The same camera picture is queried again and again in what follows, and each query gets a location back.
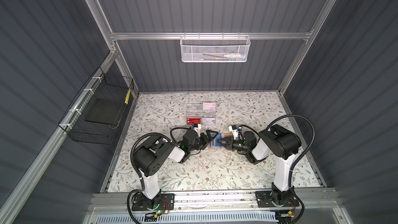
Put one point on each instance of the pink card in organizer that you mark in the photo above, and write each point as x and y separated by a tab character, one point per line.
209	106

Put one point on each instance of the white perforated cable duct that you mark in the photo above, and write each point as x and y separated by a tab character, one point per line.
246	217

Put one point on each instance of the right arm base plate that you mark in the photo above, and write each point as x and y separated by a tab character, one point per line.
276	198

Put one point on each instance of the yellow tag on basket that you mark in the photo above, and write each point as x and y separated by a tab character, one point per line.
127	97

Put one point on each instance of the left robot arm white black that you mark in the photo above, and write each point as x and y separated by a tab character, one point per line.
151	151

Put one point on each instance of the white wire mesh basket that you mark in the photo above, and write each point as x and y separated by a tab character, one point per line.
211	49

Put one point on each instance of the white tube in basket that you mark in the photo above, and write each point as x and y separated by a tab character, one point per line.
236	56

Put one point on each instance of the black wire mesh basket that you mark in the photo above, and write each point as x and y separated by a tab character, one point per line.
104	86

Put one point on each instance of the red card in organizer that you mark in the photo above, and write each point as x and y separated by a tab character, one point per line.
194	120

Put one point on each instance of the blue credit card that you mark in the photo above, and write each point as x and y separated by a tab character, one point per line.
214	143

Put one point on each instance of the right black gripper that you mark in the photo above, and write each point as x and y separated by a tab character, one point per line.
230	143

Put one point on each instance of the clear acrylic card organizer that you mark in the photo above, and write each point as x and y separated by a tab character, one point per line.
196	110

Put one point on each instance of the white card in organizer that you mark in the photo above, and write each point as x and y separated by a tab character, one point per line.
208	121

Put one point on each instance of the pink leather card holder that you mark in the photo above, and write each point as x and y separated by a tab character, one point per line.
214	134

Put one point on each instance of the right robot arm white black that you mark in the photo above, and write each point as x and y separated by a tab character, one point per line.
257	146

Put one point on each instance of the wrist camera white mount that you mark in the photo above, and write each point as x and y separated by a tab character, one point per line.
197	128
235	131

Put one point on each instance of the aluminium front rail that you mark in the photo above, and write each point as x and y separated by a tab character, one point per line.
209	200

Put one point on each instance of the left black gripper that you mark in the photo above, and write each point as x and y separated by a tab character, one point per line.
207	131

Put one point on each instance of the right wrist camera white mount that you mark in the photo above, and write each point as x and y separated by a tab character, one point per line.
235	131

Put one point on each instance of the black pad in basket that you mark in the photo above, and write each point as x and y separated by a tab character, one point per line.
104	111

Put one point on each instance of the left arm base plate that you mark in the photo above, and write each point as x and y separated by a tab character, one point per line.
159	203

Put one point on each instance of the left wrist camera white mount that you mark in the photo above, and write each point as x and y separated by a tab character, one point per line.
197	128

